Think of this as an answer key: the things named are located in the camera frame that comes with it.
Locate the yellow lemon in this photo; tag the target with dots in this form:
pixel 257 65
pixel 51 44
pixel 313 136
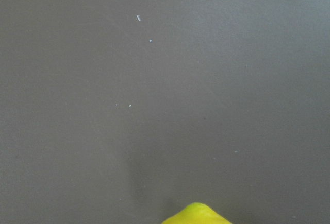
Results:
pixel 198 213

